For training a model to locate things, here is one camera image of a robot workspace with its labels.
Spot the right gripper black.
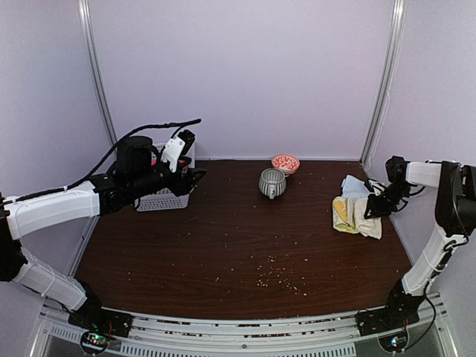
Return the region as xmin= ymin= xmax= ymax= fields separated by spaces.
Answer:
xmin=365 ymin=182 xmax=411 ymax=218

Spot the beige towel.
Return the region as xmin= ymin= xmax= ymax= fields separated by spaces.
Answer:
xmin=353 ymin=199 xmax=382 ymax=239

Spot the pink microfibre towel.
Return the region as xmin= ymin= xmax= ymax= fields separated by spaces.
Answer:
xmin=151 ymin=156 xmax=191 ymax=173

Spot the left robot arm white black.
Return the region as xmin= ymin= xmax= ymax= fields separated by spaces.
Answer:
xmin=1 ymin=129 xmax=206 ymax=330

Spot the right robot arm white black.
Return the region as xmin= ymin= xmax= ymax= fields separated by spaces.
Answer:
xmin=364 ymin=156 xmax=475 ymax=329

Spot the light blue towel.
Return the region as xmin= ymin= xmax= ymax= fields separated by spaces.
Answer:
xmin=341 ymin=175 xmax=370 ymax=200

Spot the yellow green patterned towel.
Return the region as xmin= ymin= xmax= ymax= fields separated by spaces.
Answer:
xmin=332 ymin=196 xmax=358 ymax=234

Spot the white perforated plastic basket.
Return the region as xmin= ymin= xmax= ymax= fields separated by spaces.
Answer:
xmin=134 ymin=144 xmax=196 ymax=212

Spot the grey striped ceramic mug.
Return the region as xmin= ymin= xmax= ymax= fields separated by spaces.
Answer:
xmin=258 ymin=168 xmax=286 ymax=200

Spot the red white patterned bowl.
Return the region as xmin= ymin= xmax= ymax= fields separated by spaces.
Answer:
xmin=271 ymin=154 xmax=300 ymax=176

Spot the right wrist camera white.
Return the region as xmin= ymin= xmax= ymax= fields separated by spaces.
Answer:
xmin=364 ymin=178 xmax=387 ymax=196

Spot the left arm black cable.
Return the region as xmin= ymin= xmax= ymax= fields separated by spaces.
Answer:
xmin=7 ymin=118 xmax=202 ymax=204

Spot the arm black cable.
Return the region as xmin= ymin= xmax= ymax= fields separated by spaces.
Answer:
xmin=403 ymin=163 xmax=473 ymax=353
xmin=7 ymin=118 xmax=202 ymax=204

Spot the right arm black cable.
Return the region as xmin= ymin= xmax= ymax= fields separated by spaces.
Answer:
xmin=403 ymin=163 xmax=473 ymax=353

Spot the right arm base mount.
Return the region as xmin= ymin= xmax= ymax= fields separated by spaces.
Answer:
xmin=356 ymin=307 xmax=419 ymax=336

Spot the aluminium front rail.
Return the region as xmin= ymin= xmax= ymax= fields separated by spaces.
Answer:
xmin=26 ymin=294 xmax=461 ymax=356

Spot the right aluminium corner post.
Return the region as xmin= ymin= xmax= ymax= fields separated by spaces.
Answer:
xmin=359 ymin=0 xmax=407 ymax=170

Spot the aluminium corner post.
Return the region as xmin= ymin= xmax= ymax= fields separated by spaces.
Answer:
xmin=359 ymin=0 xmax=407 ymax=170
xmin=77 ymin=0 xmax=118 ymax=146

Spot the left aluminium corner post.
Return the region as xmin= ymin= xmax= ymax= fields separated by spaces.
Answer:
xmin=77 ymin=0 xmax=118 ymax=146

